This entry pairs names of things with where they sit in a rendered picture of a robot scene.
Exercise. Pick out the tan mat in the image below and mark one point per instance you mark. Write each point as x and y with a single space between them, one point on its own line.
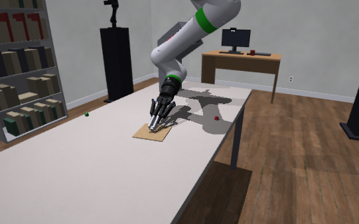
158 135

